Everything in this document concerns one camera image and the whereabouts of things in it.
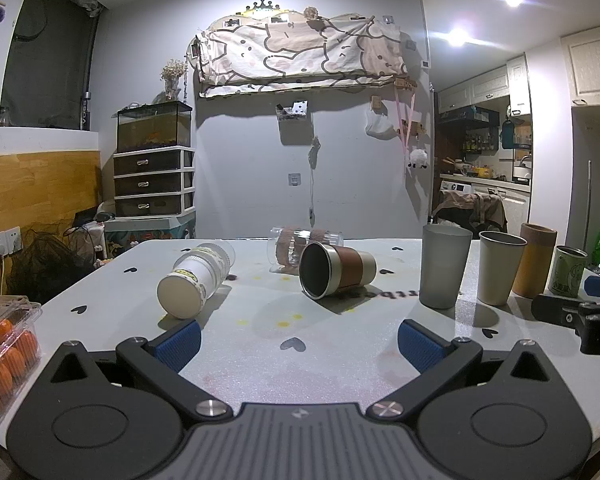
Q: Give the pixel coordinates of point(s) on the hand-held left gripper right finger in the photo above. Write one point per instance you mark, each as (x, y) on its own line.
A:
(419, 348)

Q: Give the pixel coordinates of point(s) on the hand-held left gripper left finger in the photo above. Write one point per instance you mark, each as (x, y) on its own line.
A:
(181, 343)

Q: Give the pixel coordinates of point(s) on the brown cardboard tube cup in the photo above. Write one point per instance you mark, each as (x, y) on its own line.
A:
(537, 260)

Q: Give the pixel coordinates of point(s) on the white paper cup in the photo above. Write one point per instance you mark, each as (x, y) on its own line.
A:
(192, 280)

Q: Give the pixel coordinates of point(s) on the plain steel cup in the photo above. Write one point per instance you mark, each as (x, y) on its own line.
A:
(500, 270)

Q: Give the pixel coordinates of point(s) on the frosted grey plastic cup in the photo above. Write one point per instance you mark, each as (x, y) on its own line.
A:
(442, 267)

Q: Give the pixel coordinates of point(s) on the steel cup brown sleeve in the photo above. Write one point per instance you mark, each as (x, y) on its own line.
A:
(337, 270)

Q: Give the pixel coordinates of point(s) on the clear glass cup brown sleeve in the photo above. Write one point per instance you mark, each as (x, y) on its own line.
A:
(286, 247)

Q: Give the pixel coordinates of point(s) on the green tin can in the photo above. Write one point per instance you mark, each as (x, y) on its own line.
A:
(567, 272)

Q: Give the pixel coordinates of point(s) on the metal pole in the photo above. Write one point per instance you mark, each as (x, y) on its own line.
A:
(590, 210)

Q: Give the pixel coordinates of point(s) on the white washing machine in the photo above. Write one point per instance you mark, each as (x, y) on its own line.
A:
(517, 205)

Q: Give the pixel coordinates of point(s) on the white heart-printed table cover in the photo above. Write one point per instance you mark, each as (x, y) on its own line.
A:
(300, 320)

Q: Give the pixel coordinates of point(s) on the chair with draped clothes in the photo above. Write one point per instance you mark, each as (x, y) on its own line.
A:
(472, 210)

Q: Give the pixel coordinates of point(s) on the black net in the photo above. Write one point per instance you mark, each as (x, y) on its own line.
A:
(45, 265)

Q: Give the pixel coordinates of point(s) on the white drawer unit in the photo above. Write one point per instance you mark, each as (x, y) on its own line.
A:
(152, 182)

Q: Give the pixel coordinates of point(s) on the plastic box of oranges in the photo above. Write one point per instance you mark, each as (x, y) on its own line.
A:
(7, 355)

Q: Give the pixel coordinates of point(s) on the blue hanging bag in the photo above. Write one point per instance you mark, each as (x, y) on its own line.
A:
(506, 134)

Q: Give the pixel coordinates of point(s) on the white plush toy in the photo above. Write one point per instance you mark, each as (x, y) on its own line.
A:
(418, 158)

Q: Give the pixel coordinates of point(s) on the glass fish tank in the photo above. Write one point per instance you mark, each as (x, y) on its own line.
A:
(152, 130)

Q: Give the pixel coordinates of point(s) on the white hanging bag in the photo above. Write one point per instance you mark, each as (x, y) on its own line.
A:
(380, 124)

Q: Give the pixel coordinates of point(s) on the pink ribbons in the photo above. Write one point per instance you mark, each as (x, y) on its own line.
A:
(404, 120)

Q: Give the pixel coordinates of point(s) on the dried flower bunch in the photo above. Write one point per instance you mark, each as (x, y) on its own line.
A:
(173, 77)

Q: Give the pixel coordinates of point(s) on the ceiling light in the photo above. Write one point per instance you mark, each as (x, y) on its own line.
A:
(514, 0)
(458, 36)

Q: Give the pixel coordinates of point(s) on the dark window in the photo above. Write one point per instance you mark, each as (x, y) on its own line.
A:
(50, 60)

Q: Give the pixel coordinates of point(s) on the printed blanket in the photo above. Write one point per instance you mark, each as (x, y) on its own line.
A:
(300, 52)

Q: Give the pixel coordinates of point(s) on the crown ornament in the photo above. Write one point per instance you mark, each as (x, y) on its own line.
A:
(261, 6)

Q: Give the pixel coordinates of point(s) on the white wall switch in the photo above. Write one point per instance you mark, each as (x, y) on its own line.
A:
(294, 179)

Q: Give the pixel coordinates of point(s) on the white wall socket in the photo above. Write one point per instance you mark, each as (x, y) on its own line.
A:
(5, 244)

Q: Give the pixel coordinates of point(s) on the white wall cabinets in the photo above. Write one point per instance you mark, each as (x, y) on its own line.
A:
(480, 87)

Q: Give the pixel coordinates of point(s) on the wall-mounted holder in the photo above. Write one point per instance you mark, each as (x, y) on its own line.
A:
(291, 111)

